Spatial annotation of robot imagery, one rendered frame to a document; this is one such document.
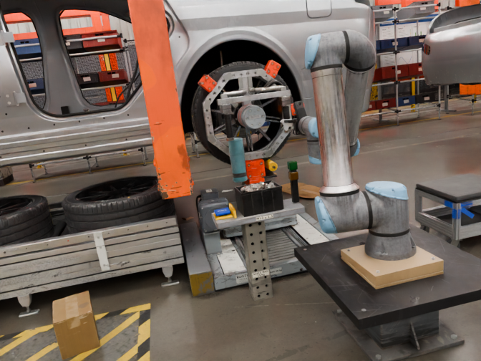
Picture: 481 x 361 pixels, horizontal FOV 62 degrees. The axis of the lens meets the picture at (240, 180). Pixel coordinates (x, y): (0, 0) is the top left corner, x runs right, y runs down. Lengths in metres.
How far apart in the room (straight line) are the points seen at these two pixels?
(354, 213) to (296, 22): 1.54
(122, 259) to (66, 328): 0.51
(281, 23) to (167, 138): 1.12
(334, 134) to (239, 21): 1.33
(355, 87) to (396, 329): 0.94
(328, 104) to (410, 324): 0.88
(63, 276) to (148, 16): 1.39
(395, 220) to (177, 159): 1.08
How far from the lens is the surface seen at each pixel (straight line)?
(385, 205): 1.55
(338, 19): 2.83
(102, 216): 2.33
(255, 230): 1.91
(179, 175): 2.06
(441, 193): 2.46
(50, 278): 2.37
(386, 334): 1.69
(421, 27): 8.67
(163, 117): 2.01
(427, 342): 1.78
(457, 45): 4.44
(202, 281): 2.15
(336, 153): 1.49
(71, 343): 1.98
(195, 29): 2.57
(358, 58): 1.55
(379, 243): 1.61
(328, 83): 1.49
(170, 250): 2.26
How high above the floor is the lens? 1.06
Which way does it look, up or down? 14 degrees down
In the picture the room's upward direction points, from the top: 7 degrees counter-clockwise
